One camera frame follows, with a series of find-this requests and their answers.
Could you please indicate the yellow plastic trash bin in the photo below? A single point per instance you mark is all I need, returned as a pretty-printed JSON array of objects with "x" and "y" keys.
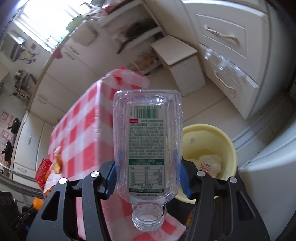
[{"x": 203, "y": 139}]

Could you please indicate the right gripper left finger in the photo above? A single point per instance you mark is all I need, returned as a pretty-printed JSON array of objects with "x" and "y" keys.
[{"x": 108, "y": 179}]

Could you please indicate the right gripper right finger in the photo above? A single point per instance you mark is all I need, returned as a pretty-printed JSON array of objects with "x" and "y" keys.
[{"x": 187, "y": 176}]

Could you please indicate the white drawer cabinet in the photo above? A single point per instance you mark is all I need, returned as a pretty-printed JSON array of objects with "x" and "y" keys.
[{"x": 234, "y": 38}]

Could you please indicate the red yellow snack bag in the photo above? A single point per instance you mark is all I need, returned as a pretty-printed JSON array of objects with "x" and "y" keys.
[{"x": 43, "y": 172}]

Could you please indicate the clear plastic bottle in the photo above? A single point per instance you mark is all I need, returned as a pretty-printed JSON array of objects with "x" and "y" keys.
[{"x": 147, "y": 141}]

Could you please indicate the white kitchen rack shelf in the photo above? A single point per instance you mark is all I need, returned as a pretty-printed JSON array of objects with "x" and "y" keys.
[{"x": 133, "y": 28}]

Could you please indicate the small white stool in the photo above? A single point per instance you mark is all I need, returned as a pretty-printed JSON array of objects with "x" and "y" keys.
[{"x": 182, "y": 62}]

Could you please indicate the red white checkered tablecloth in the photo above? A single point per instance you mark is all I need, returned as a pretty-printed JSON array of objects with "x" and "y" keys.
[{"x": 85, "y": 136}]

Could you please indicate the white plastic bag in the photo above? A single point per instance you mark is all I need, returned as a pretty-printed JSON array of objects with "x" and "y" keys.
[{"x": 210, "y": 164}]

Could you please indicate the silver refrigerator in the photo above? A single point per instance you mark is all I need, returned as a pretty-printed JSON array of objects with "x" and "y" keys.
[{"x": 269, "y": 179}]

